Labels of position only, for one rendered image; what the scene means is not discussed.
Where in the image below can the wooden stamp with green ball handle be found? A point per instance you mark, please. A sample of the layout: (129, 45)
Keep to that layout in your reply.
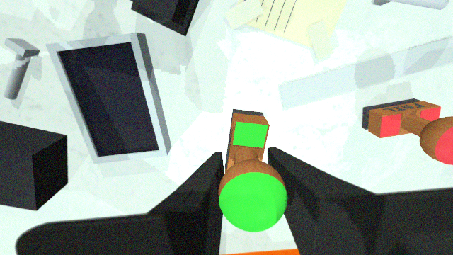
(252, 194)

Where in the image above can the orange and red rubber stamp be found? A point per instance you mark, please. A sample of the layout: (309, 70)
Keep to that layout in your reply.
(413, 116)

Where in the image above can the cream paper card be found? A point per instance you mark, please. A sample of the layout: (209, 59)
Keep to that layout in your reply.
(307, 22)

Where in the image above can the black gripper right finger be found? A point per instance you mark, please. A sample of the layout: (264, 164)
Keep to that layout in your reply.
(329, 216)

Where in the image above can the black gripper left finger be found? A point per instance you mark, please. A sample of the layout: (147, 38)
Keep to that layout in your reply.
(187, 222)

